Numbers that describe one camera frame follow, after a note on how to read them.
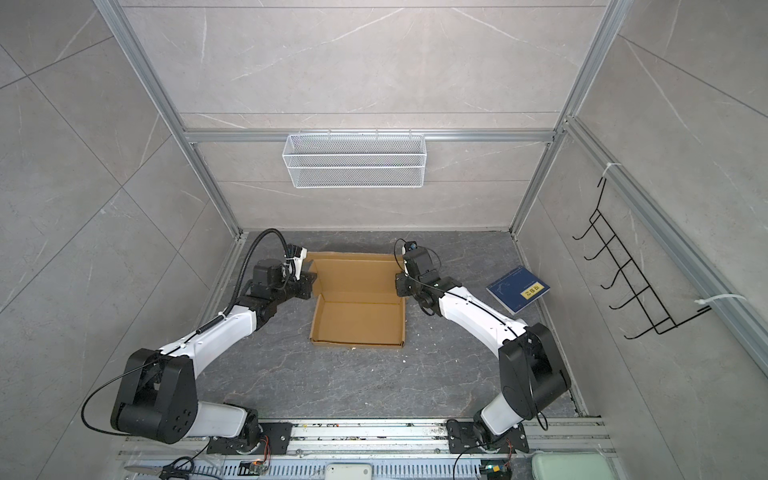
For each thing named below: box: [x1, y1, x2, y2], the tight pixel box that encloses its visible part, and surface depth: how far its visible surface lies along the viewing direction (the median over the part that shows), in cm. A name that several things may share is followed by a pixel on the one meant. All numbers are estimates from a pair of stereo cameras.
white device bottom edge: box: [325, 463, 372, 480], surface depth 69 cm
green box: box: [532, 452, 618, 480], surface depth 70 cm
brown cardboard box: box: [306, 252, 406, 347], surface depth 92 cm
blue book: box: [486, 265, 551, 316], surface depth 103 cm
